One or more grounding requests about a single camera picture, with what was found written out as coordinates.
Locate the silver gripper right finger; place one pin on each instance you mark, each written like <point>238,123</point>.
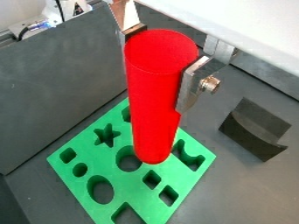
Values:
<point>197,76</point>

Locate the dark grey raised panel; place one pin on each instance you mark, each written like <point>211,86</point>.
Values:
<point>57,76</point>

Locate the red cylinder peg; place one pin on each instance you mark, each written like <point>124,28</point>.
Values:
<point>156,56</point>

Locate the black curved block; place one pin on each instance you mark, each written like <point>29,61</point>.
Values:
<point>255,129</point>

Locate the green shape sorter board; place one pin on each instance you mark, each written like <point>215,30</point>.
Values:
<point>109,181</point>

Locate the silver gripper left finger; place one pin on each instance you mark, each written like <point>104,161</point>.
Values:
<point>125,15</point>

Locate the white device with cable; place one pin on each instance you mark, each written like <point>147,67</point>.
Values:
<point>56,12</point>

